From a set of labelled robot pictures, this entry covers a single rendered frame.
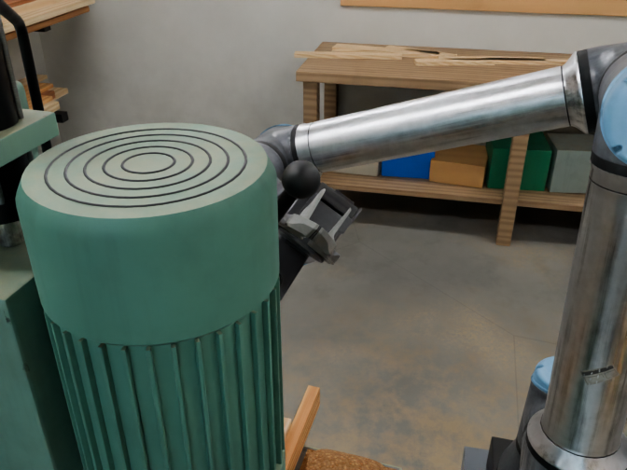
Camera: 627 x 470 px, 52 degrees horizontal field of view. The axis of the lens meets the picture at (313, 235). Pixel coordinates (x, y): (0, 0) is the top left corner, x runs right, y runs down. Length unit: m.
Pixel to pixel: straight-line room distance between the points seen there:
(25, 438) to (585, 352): 0.69
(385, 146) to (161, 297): 0.65
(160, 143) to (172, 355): 0.16
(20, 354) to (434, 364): 2.20
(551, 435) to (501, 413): 1.42
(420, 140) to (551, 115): 0.19
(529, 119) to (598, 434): 0.45
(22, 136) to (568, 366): 0.75
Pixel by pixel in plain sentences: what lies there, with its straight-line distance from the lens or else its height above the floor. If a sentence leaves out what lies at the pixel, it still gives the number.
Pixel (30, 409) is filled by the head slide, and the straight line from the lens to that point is 0.56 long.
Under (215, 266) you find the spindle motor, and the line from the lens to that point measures 0.41.
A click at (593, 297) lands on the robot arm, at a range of 0.90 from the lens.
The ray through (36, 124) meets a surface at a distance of 0.52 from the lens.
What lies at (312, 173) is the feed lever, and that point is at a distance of 0.56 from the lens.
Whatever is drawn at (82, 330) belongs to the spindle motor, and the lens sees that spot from 0.44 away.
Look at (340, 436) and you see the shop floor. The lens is 2.30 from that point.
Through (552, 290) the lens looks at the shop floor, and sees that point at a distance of 3.17.
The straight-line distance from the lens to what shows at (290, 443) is 1.00.
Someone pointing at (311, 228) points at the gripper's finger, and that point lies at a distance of 0.68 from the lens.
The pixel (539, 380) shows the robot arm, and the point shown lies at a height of 0.91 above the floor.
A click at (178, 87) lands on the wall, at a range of 4.14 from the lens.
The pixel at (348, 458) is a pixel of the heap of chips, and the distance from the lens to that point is 0.99.
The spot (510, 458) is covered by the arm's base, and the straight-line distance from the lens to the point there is 1.35.
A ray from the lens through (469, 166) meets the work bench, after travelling 3.41.
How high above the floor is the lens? 1.68
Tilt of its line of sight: 29 degrees down
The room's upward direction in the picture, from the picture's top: straight up
